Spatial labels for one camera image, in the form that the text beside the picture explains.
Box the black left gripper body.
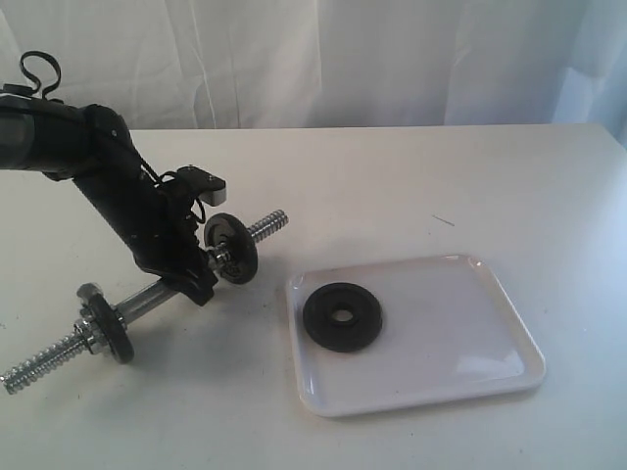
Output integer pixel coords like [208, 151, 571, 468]
[127, 184, 206, 282]

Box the black weight plate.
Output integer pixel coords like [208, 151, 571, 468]
[302, 282, 383, 353]
[76, 283, 135, 364]
[204, 212, 259, 285]

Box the chrome threaded dumbbell bar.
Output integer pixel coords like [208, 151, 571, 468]
[1, 210, 289, 395]

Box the chrome spinlock collar nut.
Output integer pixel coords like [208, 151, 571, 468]
[74, 318, 106, 355]

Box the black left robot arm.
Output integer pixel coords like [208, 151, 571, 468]
[1, 93, 226, 306]

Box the white backdrop curtain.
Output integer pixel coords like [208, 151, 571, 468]
[1, 1, 626, 140]

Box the white plastic tray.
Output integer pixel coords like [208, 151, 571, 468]
[285, 255, 546, 418]

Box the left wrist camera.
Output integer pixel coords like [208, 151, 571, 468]
[174, 165, 227, 207]

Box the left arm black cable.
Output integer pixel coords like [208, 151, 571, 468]
[0, 51, 64, 104]

